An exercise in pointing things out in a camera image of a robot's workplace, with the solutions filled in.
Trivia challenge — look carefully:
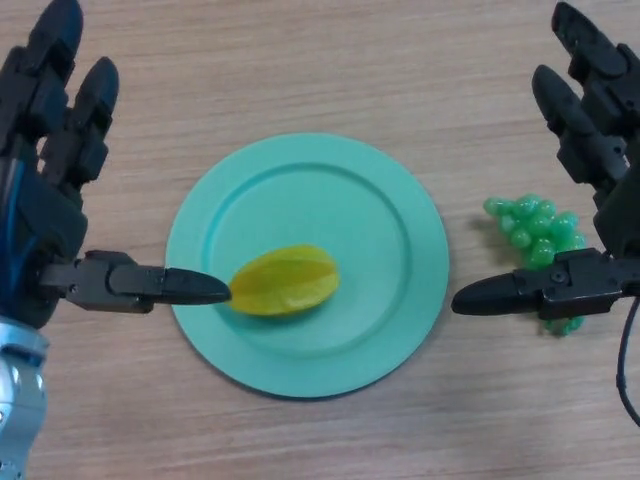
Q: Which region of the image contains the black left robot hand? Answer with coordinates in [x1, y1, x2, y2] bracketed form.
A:
[0, 0, 232, 329]

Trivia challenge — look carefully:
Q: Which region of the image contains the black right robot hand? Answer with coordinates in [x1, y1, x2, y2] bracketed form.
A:
[451, 1, 640, 322]

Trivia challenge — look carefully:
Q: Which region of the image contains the yellow starfruit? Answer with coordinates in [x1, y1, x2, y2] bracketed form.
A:
[227, 243, 341, 317]

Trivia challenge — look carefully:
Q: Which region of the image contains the green round plate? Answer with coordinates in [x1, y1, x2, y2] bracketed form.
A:
[165, 132, 450, 400]

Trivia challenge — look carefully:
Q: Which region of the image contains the green grape bunch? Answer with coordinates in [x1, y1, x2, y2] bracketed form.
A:
[482, 193, 587, 337]

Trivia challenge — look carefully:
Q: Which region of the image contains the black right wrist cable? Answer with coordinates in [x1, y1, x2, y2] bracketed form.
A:
[615, 297, 640, 429]

